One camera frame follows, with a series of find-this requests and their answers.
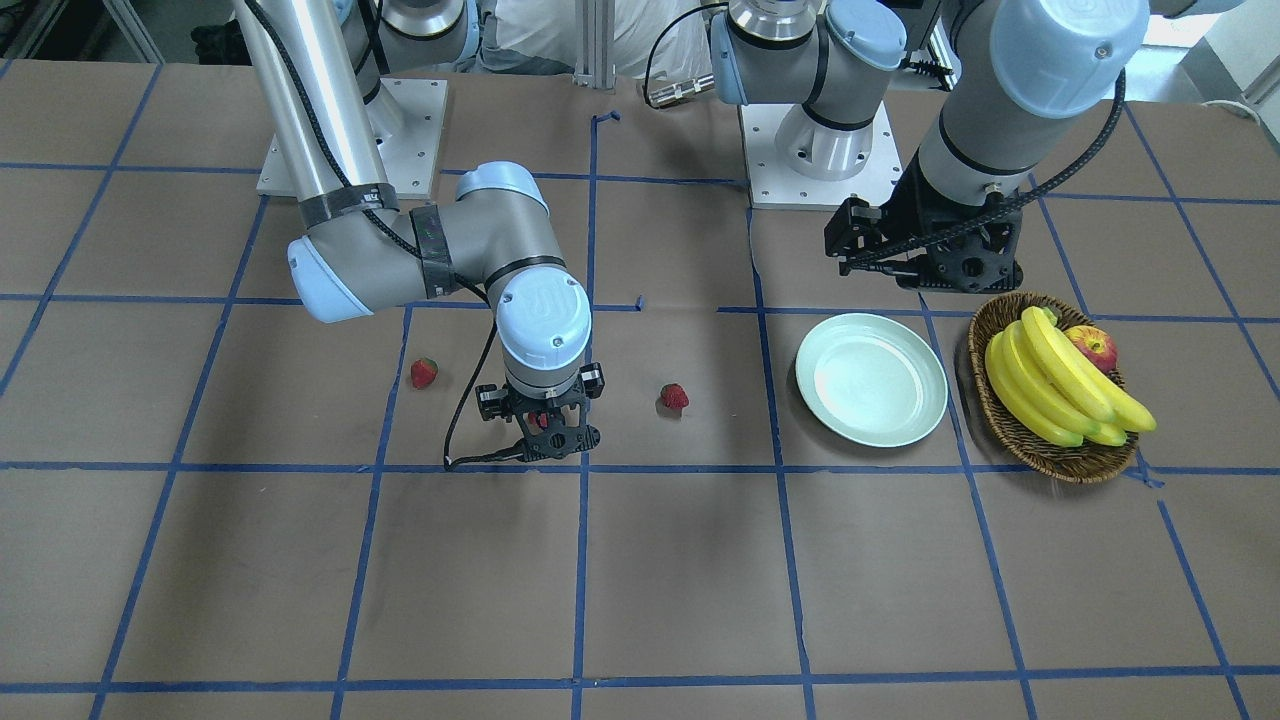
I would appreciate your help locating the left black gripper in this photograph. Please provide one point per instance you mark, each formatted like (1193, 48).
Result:
(912, 222)

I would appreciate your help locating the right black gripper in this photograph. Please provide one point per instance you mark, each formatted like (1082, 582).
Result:
(489, 401)

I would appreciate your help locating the strawberry one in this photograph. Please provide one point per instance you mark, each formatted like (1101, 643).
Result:
(673, 397)

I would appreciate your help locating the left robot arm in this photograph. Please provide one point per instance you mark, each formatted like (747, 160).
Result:
(1041, 89)

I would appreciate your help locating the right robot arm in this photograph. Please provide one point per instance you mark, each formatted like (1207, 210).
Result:
(337, 130)

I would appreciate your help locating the light green plate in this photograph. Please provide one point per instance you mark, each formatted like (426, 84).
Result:
(871, 380)

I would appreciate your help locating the strawberry three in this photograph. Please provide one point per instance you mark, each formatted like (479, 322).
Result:
(423, 372)

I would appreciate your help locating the yellow banana bunch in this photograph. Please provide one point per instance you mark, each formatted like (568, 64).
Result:
(1041, 379)

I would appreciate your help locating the red yellow apple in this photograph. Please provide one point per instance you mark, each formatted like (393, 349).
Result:
(1095, 345)

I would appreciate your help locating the woven wicker basket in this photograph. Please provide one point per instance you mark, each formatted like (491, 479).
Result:
(989, 419)

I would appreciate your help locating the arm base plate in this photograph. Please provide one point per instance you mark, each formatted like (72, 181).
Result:
(420, 130)
(780, 150)

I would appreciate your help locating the aluminium frame post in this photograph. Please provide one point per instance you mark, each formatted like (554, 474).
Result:
(594, 39)

